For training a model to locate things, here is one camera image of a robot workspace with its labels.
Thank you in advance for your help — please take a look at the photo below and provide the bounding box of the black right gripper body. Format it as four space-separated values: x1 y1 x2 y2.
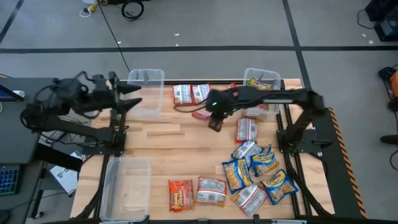
204 88 241 134

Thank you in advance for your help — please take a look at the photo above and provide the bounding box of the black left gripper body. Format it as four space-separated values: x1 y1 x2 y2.
90 71 122 116

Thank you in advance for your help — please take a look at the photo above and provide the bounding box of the red beef ramen packet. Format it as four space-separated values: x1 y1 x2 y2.
172 84 194 106
192 83 212 104
191 111 213 121

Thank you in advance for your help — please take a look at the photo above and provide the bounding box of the blue soy sauce ramen packet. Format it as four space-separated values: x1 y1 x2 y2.
250 146 280 177
221 157 254 195
259 169 299 206
231 140 264 160

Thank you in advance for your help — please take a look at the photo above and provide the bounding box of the clear plastic bin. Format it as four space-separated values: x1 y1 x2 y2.
126 68 165 119
241 67 282 121
98 156 152 223

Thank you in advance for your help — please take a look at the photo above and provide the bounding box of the grey power strip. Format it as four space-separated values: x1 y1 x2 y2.
45 129 68 144

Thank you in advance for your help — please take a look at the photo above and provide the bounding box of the white printed box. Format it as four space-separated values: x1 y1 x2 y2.
49 151 79 194

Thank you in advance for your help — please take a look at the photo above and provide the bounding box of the black desk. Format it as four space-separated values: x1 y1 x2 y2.
0 77 60 166

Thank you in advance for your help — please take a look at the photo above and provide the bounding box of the backlit keyboard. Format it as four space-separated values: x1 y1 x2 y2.
0 164 21 197

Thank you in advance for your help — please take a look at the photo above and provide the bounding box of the black hazard striped panel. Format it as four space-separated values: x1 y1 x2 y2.
310 107 368 219

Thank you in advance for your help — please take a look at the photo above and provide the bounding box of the black chair foot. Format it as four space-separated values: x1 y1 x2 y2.
379 134 398 146

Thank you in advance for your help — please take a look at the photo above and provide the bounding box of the orange bag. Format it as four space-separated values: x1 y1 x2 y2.
390 70 398 98

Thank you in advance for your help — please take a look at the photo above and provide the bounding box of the black equipment case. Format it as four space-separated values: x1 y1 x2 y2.
374 16 398 42
364 0 398 22

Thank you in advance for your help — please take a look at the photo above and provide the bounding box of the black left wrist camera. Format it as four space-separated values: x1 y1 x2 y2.
91 73 108 91

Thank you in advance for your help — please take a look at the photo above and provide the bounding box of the long black floor cable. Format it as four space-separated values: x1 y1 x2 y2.
97 0 131 73

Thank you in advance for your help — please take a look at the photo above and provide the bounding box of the black coiled cable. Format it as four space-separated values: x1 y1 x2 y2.
120 0 146 22

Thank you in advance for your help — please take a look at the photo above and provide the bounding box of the white cable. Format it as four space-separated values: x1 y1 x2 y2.
78 6 93 19

